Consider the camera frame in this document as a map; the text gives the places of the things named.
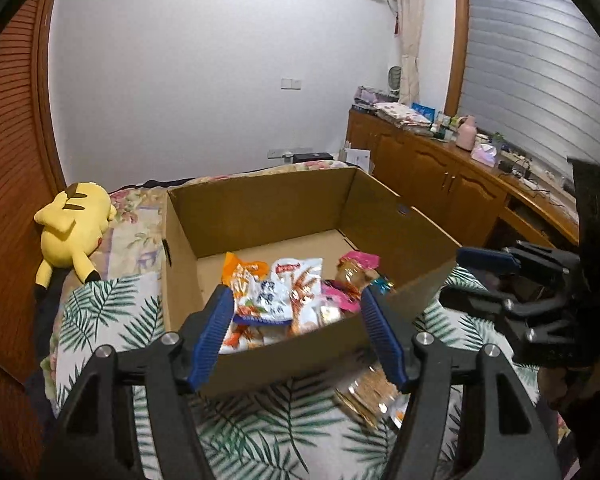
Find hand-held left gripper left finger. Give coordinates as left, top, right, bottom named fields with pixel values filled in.
left=40, top=284, right=236, bottom=480

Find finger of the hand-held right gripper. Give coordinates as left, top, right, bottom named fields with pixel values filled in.
left=437, top=284, right=582, bottom=362
left=455, top=240, right=581, bottom=287

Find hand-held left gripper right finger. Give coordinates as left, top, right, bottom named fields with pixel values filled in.
left=361, top=287, right=563, bottom=480

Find orange patterned snack packet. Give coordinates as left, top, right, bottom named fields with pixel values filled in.
left=219, top=322, right=281, bottom=355

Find white orange edged snack packet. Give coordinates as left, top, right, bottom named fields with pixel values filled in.
left=221, top=252, right=295, bottom=325

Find brown cake snack packet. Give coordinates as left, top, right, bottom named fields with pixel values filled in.
left=332, top=362, right=413, bottom=431

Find gold foil candy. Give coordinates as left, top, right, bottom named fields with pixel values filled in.
left=336, top=260, right=376, bottom=301

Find pink snack packet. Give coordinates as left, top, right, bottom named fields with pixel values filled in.
left=322, top=251, right=381, bottom=316

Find white red label snack packet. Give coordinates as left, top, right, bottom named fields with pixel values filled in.
left=271, top=257, right=326, bottom=338

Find brown cardboard box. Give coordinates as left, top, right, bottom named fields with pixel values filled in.
left=161, top=166, right=462, bottom=398

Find pink tissue box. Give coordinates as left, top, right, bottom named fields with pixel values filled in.
left=471, top=144, right=501, bottom=167

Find wooden cabinet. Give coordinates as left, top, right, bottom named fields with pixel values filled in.
left=345, top=107, right=581, bottom=261

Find green leaf print cloth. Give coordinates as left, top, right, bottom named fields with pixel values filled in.
left=50, top=265, right=546, bottom=480

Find pink flask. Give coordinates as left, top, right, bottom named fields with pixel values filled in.
left=455, top=115, right=478, bottom=151

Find small toiletry bottles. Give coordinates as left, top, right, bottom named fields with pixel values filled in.
left=430, top=115, right=458, bottom=138

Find white card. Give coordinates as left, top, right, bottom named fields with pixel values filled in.
left=345, top=147, right=372, bottom=173

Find folded floral cloths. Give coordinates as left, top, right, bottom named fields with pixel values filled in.
left=372, top=101, right=433, bottom=128

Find dark blue bed sheet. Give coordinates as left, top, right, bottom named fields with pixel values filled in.
left=25, top=275, right=66, bottom=411

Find yellow plush toy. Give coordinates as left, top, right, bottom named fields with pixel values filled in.
left=34, top=180, right=115, bottom=301

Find grey window blind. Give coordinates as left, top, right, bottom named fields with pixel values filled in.
left=450, top=0, right=600, bottom=176

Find purple cloth bundle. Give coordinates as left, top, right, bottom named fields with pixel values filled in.
left=355, top=86, right=398, bottom=106

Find cream curtain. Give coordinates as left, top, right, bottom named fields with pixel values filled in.
left=392, top=0, right=426, bottom=106

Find wooden window frame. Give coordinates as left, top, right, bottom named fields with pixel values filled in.
left=442, top=0, right=571, bottom=118

